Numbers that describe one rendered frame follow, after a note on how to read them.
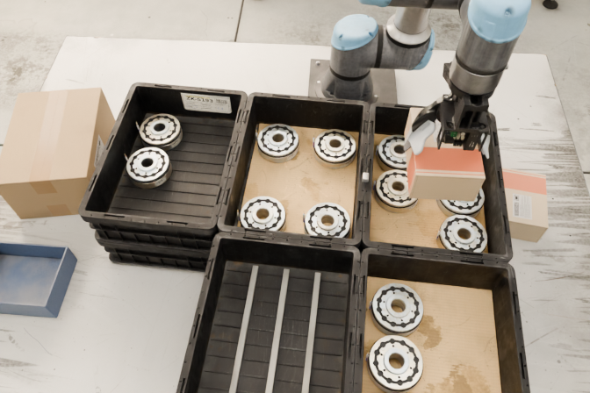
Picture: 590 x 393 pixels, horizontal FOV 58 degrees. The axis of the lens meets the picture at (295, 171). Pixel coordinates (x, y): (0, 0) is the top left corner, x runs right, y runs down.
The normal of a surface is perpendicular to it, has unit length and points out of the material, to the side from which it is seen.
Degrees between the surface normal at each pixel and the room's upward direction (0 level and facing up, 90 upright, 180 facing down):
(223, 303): 0
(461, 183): 90
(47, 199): 90
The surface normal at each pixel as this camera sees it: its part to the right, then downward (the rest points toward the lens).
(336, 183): -0.01, -0.58
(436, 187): -0.07, 0.81
